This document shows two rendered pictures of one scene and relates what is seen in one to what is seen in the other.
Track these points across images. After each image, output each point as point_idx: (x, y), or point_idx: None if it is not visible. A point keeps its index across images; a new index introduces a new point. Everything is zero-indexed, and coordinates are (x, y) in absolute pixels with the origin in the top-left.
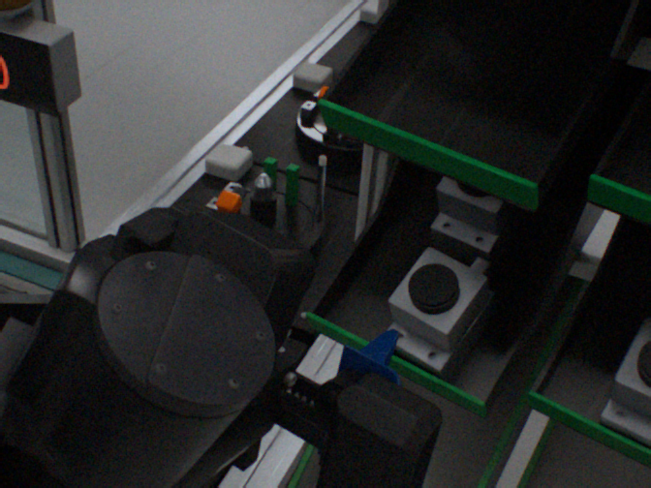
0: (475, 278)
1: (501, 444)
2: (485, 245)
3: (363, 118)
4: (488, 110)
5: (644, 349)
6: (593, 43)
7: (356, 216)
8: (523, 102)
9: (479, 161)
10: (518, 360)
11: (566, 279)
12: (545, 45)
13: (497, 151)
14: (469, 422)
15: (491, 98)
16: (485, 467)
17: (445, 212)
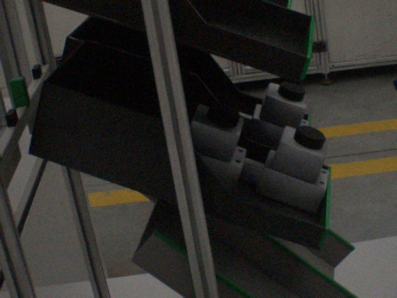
0: (290, 128)
1: (285, 245)
2: (242, 149)
3: (311, 47)
4: (257, 35)
5: (291, 91)
6: (195, 5)
7: (208, 248)
8: (245, 27)
9: (311, 25)
10: (218, 250)
11: (165, 210)
12: (202, 15)
13: (281, 38)
14: (258, 286)
15: (249, 33)
16: (298, 256)
17: (232, 156)
